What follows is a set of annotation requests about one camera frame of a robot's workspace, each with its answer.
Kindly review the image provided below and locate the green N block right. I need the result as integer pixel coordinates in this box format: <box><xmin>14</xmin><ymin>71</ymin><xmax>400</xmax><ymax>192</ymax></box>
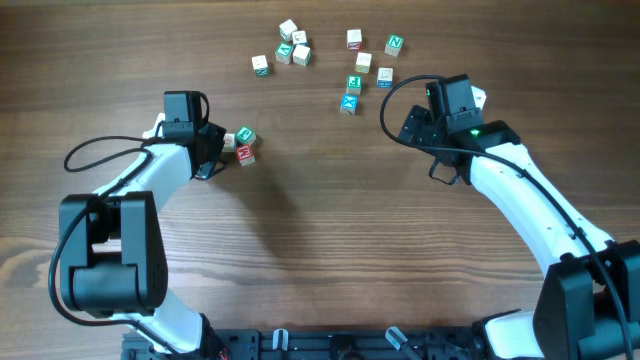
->
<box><xmin>385</xmin><ymin>34</ymin><xmax>404</xmax><ymax>57</ymax></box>

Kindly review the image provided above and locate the white block green side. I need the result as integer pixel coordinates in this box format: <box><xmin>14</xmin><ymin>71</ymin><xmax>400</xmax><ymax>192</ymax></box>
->
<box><xmin>292</xmin><ymin>45</ymin><xmax>311</xmax><ymax>66</ymax></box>

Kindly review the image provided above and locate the green A wooden block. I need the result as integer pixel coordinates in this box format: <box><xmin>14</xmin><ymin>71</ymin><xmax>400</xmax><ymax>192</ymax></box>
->
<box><xmin>275</xmin><ymin>42</ymin><xmax>294</xmax><ymax>64</ymax></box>

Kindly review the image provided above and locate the red M wooden block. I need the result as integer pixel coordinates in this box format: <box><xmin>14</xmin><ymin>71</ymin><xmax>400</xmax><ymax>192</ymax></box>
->
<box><xmin>235</xmin><ymin>144</ymin><xmax>256</xmax><ymax>166</ymax></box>

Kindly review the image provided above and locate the white block red side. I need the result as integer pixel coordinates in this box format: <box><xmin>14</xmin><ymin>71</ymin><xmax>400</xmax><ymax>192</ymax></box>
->
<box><xmin>346</xmin><ymin>29</ymin><xmax>363</xmax><ymax>50</ymax></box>

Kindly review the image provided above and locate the green n block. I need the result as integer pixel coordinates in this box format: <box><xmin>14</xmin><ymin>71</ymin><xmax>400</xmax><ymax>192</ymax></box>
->
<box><xmin>251</xmin><ymin>55</ymin><xmax>270</xmax><ymax>77</ymax></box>
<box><xmin>385</xmin><ymin>34</ymin><xmax>404</xmax><ymax>57</ymax></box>

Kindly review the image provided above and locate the white block yellow side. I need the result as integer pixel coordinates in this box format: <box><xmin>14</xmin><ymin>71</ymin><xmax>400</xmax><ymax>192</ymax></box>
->
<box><xmin>355</xmin><ymin>52</ymin><xmax>372</xmax><ymax>73</ymax></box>

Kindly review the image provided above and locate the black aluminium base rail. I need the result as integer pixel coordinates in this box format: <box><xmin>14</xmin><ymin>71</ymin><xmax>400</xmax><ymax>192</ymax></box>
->
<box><xmin>121</xmin><ymin>325</ymin><xmax>501</xmax><ymax>360</ymax></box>

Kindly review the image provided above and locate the green F wooden block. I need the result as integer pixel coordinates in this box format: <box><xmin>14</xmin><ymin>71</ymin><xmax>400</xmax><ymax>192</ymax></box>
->
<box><xmin>346</xmin><ymin>75</ymin><xmax>363</xmax><ymax>95</ymax></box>

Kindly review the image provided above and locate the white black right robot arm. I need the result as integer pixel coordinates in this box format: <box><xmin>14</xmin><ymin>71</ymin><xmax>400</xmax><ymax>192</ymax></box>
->
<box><xmin>398</xmin><ymin>74</ymin><xmax>639</xmax><ymax>359</ymax></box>

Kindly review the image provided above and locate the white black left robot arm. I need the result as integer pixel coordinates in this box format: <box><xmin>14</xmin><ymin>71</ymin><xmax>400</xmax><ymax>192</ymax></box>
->
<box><xmin>48</xmin><ymin>90</ymin><xmax>229</xmax><ymax>359</ymax></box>

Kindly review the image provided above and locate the blue X wooden block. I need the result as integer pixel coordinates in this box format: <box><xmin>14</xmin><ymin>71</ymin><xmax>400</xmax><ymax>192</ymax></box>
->
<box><xmin>340</xmin><ymin>94</ymin><xmax>359</xmax><ymax>115</ymax></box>

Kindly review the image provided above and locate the green J wooden block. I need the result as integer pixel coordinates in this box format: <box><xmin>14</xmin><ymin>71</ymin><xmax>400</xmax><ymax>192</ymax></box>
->
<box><xmin>236</xmin><ymin>126</ymin><xmax>257</xmax><ymax>145</ymax></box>

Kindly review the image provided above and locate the white picture block blue side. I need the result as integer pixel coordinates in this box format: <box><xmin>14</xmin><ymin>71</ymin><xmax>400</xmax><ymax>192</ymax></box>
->
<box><xmin>291</xmin><ymin>30</ymin><xmax>308</xmax><ymax>46</ymax></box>

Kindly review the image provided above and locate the green N block left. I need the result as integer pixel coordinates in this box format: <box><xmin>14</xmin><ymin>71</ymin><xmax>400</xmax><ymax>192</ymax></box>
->
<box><xmin>251</xmin><ymin>55</ymin><xmax>270</xmax><ymax>77</ymax></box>

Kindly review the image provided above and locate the shell picture blue D block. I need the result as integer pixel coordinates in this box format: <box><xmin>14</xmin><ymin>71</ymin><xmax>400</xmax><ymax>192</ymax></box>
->
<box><xmin>222</xmin><ymin>133</ymin><xmax>237</xmax><ymax>153</ymax></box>

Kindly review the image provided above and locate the white block top left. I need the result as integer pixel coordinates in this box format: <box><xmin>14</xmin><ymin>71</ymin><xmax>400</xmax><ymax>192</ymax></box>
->
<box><xmin>279</xmin><ymin>19</ymin><xmax>298</xmax><ymax>42</ymax></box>

